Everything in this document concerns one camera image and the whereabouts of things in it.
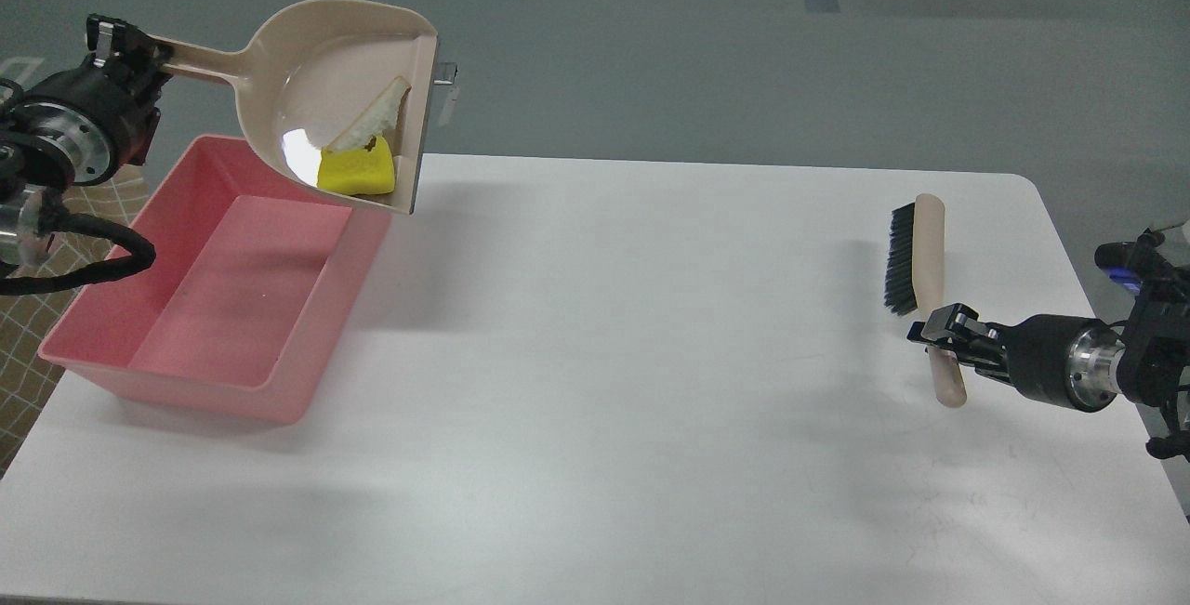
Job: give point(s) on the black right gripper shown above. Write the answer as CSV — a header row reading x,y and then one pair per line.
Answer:
x,y
1069,362

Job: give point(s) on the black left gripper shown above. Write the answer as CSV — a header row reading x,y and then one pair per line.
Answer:
x,y
80,127

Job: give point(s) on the beige hand brush black bristles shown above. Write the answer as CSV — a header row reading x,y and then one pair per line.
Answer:
x,y
915,282

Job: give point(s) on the beige plastic dustpan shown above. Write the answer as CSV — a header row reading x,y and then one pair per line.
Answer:
x,y
309,71

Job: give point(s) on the yellow sponge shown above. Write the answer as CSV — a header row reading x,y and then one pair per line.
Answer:
x,y
362,170

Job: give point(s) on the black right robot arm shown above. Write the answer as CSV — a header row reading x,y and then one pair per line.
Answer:
x,y
1153,369

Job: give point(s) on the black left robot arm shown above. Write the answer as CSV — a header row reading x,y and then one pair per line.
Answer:
x,y
34,217

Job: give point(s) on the pink plastic bin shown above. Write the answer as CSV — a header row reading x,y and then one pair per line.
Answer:
x,y
253,281

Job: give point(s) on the brown checkered cloth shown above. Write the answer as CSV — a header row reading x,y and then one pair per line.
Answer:
x,y
27,380

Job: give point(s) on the silver floor outlet plate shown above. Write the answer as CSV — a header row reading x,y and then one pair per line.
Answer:
x,y
445,73

